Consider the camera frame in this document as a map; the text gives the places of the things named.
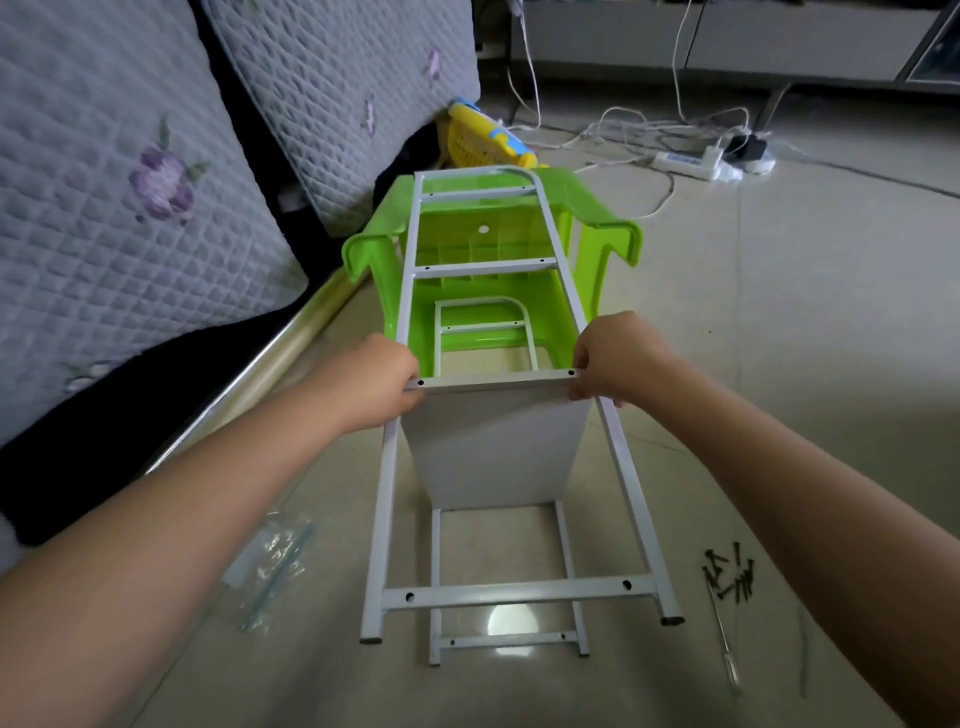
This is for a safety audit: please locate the long white power strip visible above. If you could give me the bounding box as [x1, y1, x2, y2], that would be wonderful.
[652, 145, 744, 185]

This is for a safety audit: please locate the person's left forearm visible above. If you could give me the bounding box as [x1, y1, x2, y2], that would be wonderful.
[0, 382, 377, 728]

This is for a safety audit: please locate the white power strip with plugs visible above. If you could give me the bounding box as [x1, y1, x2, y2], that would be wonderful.
[724, 132, 779, 176]

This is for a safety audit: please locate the green plastic stool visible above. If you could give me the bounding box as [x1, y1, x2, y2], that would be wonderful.
[342, 165, 644, 377]

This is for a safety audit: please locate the clear plastic screw bag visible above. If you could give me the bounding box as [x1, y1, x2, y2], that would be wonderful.
[222, 510, 320, 635]

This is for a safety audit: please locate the person's left hand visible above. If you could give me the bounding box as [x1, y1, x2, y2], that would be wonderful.
[307, 331, 428, 437]

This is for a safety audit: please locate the pile of black screws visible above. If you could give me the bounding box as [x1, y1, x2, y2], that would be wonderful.
[700, 543, 758, 605]

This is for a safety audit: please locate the long dark cable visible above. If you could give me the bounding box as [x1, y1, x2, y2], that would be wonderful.
[772, 150, 960, 201]

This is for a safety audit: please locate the grey marble TV cabinet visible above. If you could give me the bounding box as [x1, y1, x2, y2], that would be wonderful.
[480, 0, 960, 129]

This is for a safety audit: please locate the person's right forearm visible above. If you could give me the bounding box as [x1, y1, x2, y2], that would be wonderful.
[645, 372, 960, 728]

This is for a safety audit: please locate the white metal frame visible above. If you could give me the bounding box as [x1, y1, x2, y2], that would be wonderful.
[360, 168, 686, 647]
[427, 297, 591, 666]

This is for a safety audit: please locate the yellow plastic basket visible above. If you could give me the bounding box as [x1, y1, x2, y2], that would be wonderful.
[445, 99, 539, 170]

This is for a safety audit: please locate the chrome metal base rail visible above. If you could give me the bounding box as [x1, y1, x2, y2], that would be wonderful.
[142, 270, 365, 474]

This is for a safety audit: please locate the tangle of white cables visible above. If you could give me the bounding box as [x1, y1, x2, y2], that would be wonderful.
[502, 0, 752, 224]

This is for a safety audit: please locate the white wooden board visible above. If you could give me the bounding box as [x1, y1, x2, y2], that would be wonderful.
[402, 375, 590, 512]

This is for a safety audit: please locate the person's right hand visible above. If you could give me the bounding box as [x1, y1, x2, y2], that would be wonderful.
[567, 310, 695, 414]

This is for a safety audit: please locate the grey textured furniture cover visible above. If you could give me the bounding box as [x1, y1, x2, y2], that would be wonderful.
[0, 0, 485, 452]

